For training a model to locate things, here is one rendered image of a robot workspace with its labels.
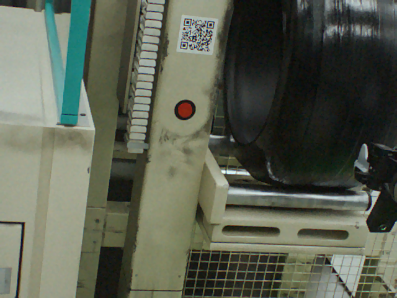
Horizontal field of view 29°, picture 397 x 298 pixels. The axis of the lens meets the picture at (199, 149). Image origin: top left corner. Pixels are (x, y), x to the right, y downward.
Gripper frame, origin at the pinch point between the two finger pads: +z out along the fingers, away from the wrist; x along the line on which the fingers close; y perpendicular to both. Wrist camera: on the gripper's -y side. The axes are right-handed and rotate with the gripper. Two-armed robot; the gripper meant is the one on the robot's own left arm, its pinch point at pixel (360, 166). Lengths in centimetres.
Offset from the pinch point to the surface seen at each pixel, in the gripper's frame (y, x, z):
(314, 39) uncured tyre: 24.0, 14.4, -0.7
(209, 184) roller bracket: -9.6, 26.7, 13.1
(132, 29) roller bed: 16, 39, 57
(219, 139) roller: -6.7, 17.8, 40.4
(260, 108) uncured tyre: 1.0, 6.8, 45.7
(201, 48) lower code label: 18.2, 31.4, 15.9
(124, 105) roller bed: -4, 39, 58
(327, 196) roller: -10.6, 0.2, 12.4
